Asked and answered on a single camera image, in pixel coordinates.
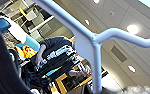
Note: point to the round ceiling light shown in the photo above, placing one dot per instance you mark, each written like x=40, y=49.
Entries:
x=87, y=21
x=132, y=29
x=131, y=68
x=97, y=1

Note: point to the blue sofa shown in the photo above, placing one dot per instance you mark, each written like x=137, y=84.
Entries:
x=26, y=41

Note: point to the yellow wooden frame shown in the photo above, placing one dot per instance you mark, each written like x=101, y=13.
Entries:
x=69, y=83

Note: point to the grey ceiling vent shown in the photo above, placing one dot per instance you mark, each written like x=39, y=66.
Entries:
x=118, y=53

